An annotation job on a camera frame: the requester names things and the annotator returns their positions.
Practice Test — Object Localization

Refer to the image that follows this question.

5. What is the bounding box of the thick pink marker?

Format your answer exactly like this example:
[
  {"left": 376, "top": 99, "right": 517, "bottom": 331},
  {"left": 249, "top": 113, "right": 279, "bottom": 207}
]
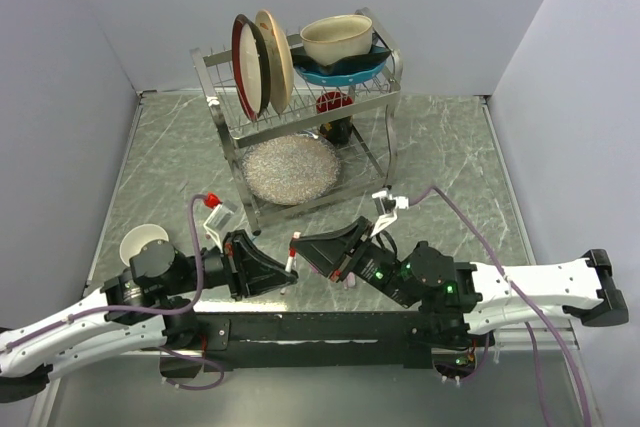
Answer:
[{"left": 344, "top": 273, "right": 356, "bottom": 289}]

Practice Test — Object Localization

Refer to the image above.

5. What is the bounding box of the dark jar under rack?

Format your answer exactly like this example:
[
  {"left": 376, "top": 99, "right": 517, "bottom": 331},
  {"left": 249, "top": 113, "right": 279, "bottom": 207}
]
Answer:
[{"left": 319, "top": 117, "right": 353, "bottom": 146}]

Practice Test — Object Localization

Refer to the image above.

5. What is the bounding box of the purple cable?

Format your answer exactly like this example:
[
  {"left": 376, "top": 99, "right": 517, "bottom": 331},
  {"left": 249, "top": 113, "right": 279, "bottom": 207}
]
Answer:
[
  {"left": 0, "top": 192, "right": 226, "bottom": 393},
  {"left": 407, "top": 185, "right": 594, "bottom": 427}
]

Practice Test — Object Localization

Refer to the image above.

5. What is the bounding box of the white pen with red tip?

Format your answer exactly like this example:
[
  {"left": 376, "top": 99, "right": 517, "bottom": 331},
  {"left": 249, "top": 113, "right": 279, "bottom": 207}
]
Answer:
[{"left": 280, "top": 254, "right": 295, "bottom": 295}]

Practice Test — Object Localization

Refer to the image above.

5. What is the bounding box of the steel two-tier dish rack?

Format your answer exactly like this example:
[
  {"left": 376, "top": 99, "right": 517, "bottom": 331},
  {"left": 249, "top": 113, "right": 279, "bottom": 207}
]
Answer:
[{"left": 190, "top": 7, "right": 403, "bottom": 235}]

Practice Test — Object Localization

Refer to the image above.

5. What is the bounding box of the red-rimmed white plate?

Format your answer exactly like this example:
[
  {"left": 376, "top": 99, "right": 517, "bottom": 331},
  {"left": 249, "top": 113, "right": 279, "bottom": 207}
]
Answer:
[{"left": 231, "top": 14, "right": 271, "bottom": 122}]

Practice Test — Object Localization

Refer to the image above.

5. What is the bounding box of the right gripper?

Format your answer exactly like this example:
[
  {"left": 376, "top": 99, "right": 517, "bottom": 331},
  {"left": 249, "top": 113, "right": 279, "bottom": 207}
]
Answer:
[{"left": 285, "top": 220, "right": 412, "bottom": 311}]

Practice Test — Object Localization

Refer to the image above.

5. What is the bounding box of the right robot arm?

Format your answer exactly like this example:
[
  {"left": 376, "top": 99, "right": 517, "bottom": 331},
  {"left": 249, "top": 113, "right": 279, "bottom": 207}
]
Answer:
[{"left": 290, "top": 214, "right": 629, "bottom": 345}]

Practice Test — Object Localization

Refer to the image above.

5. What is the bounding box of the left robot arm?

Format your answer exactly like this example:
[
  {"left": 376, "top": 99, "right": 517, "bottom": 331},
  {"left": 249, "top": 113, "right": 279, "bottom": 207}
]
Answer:
[{"left": 1, "top": 231, "right": 298, "bottom": 403}]

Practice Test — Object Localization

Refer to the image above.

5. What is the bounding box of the blue dotted dish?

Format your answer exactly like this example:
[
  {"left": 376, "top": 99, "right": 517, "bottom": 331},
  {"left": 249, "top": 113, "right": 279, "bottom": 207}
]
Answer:
[{"left": 290, "top": 45, "right": 392, "bottom": 87}]

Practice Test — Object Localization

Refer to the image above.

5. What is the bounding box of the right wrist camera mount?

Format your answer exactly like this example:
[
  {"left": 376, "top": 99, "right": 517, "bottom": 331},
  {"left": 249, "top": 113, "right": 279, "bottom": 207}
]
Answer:
[{"left": 371, "top": 188, "right": 410, "bottom": 237}]

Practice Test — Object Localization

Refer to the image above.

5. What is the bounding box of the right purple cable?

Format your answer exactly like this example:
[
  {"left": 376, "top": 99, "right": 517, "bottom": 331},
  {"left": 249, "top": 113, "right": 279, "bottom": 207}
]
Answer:
[{"left": 407, "top": 185, "right": 594, "bottom": 427}]

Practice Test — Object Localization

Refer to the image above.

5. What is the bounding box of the white paper cup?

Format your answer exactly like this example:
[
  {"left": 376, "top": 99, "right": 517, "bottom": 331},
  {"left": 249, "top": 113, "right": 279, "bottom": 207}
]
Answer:
[{"left": 119, "top": 224, "right": 169, "bottom": 267}]

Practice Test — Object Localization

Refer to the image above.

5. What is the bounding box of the cream ceramic bowl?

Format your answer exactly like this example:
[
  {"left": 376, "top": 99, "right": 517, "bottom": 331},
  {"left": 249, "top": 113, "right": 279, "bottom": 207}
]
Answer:
[{"left": 300, "top": 14, "right": 373, "bottom": 66}]

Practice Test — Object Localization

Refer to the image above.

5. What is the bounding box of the red cup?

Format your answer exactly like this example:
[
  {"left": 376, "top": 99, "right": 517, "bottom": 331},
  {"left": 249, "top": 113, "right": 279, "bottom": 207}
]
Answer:
[{"left": 315, "top": 91, "right": 353, "bottom": 114}]

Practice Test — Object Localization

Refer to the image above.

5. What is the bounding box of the black base bar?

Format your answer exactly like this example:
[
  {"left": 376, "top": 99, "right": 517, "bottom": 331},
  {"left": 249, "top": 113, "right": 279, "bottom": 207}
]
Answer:
[{"left": 159, "top": 310, "right": 496, "bottom": 379}]

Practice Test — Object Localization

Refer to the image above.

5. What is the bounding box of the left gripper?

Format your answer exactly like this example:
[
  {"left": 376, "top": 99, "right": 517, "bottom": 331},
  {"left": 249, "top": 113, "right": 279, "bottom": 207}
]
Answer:
[{"left": 165, "top": 225, "right": 298, "bottom": 296}]

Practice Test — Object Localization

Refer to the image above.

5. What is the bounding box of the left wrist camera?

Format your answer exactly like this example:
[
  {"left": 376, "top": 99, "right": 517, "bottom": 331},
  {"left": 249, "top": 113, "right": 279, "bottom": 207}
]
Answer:
[{"left": 203, "top": 193, "right": 238, "bottom": 251}]

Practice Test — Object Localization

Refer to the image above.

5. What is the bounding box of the beige plate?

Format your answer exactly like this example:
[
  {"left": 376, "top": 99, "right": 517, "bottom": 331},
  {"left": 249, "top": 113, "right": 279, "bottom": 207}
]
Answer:
[{"left": 255, "top": 10, "right": 294, "bottom": 115}]

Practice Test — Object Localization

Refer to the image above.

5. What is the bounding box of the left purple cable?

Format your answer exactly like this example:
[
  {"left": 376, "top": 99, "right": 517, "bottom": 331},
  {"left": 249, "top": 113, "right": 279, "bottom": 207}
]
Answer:
[{"left": 0, "top": 192, "right": 226, "bottom": 393}]

